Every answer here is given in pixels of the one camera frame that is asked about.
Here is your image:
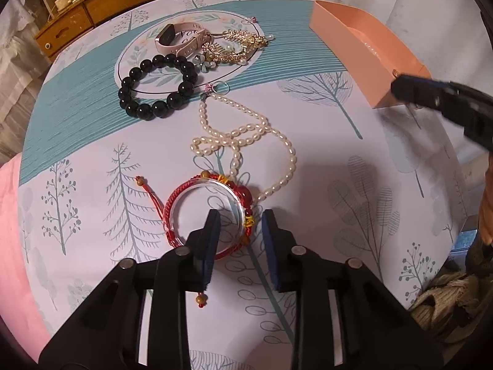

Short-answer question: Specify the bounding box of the white pearl necklace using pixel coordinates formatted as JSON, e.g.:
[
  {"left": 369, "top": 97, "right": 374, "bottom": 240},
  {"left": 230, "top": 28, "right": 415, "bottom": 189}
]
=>
[{"left": 190, "top": 81, "right": 298, "bottom": 202}]

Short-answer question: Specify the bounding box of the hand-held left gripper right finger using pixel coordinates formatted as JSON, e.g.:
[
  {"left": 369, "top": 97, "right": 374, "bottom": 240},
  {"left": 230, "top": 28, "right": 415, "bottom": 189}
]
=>
[{"left": 262, "top": 209, "right": 436, "bottom": 370}]

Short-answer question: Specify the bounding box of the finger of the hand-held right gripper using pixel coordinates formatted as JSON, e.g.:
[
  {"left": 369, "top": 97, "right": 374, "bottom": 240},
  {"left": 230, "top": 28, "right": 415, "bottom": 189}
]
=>
[{"left": 390, "top": 74, "right": 493, "bottom": 145}]

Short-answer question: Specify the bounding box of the grey flower hair clip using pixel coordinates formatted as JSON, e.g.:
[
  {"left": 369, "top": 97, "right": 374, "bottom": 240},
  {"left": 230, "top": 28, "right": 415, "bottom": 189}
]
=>
[{"left": 194, "top": 54, "right": 221, "bottom": 72}]

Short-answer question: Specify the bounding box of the white lace cloth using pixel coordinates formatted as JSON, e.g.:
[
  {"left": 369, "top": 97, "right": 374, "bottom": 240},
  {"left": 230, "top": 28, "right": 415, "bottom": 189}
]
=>
[{"left": 0, "top": 0, "right": 52, "bottom": 164}]

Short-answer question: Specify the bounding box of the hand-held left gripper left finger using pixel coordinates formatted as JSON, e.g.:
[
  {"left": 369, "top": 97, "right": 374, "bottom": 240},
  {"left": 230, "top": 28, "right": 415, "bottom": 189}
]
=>
[{"left": 39, "top": 209, "right": 222, "bottom": 370}]

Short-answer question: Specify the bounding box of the tree print tablecloth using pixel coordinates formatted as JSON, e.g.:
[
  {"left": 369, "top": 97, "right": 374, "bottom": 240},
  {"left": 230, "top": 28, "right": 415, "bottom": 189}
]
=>
[{"left": 17, "top": 0, "right": 468, "bottom": 370}]

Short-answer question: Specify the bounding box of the gold leaf hair ornament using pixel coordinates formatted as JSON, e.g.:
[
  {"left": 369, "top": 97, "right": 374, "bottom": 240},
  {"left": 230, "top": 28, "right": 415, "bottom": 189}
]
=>
[{"left": 221, "top": 16, "right": 276, "bottom": 51}]

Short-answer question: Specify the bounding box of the wooden desk with drawers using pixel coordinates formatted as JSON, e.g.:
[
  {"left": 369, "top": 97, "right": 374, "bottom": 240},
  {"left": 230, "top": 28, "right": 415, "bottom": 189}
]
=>
[{"left": 34, "top": 0, "right": 270, "bottom": 54}]

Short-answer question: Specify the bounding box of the black bead bracelet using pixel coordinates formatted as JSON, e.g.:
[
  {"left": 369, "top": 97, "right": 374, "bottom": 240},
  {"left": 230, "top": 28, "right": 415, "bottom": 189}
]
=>
[{"left": 118, "top": 55, "right": 199, "bottom": 121}]

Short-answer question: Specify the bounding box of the pink cardboard box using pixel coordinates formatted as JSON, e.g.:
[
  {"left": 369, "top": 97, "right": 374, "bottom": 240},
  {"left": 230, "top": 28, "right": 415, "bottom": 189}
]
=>
[{"left": 309, "top": 0, "right": 432, "bottom": 109}]

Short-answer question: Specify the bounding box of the pink smartwatch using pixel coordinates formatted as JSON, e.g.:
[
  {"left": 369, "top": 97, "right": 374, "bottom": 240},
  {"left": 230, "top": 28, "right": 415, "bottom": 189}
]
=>
[{"left": 155, "top": 23, "right": 212, "bottom": 55}]

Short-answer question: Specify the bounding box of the person's knit clothing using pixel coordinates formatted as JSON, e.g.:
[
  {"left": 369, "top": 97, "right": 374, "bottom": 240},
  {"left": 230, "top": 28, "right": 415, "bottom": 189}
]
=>
[{"left": 409, "top": 235, "right": 493, "bottom": 345}]

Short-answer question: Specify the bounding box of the red braided cord bracelet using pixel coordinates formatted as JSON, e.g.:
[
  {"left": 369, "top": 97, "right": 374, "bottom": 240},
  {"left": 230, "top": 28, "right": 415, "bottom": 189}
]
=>
[{"left": 133, "top": 170, "right": 255, "bottom": 309}]

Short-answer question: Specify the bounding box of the pink blanket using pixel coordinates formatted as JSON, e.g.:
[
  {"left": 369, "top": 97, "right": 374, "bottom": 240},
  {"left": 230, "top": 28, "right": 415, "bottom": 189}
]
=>
[{"left": 0, "top": 157, "right": 52, "bottom": 359}]

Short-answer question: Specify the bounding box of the person's right forearm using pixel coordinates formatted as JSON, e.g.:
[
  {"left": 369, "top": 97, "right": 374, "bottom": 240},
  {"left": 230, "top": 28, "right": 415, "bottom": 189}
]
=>
[{"left": 479, "top": 183, "right": 493, "bottom": 245}]

